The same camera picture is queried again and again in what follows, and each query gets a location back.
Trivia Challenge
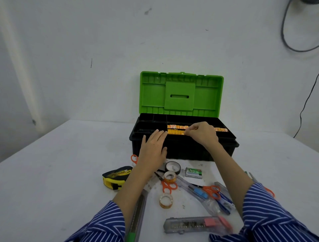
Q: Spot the person's right hand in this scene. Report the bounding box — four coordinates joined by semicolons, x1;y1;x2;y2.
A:
185;121;220;149

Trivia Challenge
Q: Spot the person's left hand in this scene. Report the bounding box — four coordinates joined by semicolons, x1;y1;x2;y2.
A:
137;129;168;176

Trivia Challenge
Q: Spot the person's left forearm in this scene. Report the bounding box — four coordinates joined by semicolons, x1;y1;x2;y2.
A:
112;167;156;233

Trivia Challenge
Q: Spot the person's right forearm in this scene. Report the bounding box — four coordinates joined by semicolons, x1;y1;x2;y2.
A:
207;142;255;218

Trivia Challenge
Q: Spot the black organizer tray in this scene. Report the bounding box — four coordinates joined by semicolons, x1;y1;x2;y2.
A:
132;113;237;140

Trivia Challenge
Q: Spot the row of orange packets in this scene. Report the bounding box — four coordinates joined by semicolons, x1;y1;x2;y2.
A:
167;124;229;136

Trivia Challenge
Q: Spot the black tape roll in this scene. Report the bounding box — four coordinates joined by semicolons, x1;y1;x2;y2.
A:
165;161;181;175

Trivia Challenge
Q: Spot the clear tape roll orange core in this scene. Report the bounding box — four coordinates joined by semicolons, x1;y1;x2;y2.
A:
163;171;177;184
159;193;174;209

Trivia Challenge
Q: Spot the green white staples box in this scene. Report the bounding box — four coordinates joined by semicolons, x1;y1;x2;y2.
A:
185;167;203;179

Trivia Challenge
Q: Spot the black toolbox with green lid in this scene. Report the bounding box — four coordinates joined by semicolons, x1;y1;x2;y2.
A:
129;71;240;162

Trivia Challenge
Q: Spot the yellow black tape measure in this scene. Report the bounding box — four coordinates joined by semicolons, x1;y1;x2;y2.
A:
102;166;133;191

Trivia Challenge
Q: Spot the blue eraser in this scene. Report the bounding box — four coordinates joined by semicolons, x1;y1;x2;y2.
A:
194;188;209;200

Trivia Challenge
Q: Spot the grey green utility knife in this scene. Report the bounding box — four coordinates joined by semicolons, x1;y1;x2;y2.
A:
125;189;148;242

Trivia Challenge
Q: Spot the blue white utility knife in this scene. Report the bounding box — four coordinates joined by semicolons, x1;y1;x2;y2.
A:
214;182;236;215

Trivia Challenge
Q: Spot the clear utility knife pink slider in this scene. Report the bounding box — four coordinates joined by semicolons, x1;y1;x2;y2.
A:
163;215;234;235

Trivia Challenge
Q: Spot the blue striped shirt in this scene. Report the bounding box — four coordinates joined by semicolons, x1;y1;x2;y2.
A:
64;182;319;242

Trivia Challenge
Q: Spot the thin black cable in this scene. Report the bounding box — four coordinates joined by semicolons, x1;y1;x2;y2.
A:
293;72;319;139

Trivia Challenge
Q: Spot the grey wall cable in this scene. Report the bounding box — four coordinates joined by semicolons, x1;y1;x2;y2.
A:
281;0;319;53

